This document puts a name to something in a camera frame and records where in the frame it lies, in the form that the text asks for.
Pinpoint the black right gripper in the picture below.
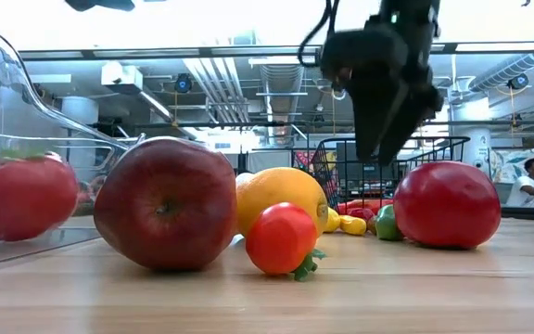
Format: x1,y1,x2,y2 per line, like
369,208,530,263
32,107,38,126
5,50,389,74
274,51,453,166
320,0,445,167

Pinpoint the red chili pepper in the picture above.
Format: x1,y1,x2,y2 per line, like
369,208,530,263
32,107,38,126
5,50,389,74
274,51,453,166
335,199,395,215

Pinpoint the small red pepper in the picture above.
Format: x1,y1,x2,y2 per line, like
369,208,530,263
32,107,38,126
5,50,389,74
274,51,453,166
346,206,376,222

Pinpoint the large red tomato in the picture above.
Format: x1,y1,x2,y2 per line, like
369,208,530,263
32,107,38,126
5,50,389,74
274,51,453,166
392,160,502,251

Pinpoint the small green pepper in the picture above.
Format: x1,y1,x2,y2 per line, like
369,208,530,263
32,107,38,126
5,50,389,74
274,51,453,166
375,204,406,243

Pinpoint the small yellow pepper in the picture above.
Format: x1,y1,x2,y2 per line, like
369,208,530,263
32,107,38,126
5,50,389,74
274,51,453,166
324,207,342,235

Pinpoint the yellow lemon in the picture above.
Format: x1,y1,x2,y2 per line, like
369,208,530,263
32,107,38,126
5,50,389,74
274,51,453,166
235,167,330,238

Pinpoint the red cherry tomato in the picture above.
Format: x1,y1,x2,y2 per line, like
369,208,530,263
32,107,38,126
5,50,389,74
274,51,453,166
245,201,326,284

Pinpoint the dark red apple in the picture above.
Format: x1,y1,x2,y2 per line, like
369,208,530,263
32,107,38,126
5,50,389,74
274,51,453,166
93,136,238,273

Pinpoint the black monitor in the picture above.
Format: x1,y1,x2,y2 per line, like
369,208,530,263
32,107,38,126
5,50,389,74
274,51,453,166
335,141,399,186

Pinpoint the yellow corn cob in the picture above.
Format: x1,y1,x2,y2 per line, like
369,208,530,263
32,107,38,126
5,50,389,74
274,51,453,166
338,214,369,237

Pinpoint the colourful leaf mural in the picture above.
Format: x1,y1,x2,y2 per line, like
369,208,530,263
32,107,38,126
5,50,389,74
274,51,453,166
489,147,534,209

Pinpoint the person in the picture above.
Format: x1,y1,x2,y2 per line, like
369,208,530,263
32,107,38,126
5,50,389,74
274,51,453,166
504,157,534,209

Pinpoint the rig top crossbeam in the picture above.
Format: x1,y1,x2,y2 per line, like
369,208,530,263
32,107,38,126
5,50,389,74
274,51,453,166
19,41,534,60

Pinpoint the white air unit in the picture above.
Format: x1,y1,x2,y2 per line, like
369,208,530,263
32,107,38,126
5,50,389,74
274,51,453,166
100,60,145,89

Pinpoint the white round column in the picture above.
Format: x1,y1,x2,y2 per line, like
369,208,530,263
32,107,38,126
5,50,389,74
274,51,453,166
60,96,100,140

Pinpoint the black wire basket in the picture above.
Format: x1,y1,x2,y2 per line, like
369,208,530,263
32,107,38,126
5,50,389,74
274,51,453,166
310,135,471,217

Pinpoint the white column with camera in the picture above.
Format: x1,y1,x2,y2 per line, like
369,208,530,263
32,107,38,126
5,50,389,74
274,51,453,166
450,95,494,180

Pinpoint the silver ventilation duct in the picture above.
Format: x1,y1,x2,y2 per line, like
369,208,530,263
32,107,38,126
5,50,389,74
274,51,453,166
258,62,306,146

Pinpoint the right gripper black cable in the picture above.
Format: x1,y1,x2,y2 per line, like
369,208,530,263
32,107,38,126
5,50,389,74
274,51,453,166
297,0,342,70

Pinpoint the corrugated silver duct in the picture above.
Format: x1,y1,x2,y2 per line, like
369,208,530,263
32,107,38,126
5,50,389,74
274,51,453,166
468,51,534,93

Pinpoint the black ceiling camera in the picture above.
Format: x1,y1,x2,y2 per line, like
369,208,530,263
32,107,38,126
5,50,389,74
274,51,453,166
506,72,530,92
173,72,195,95

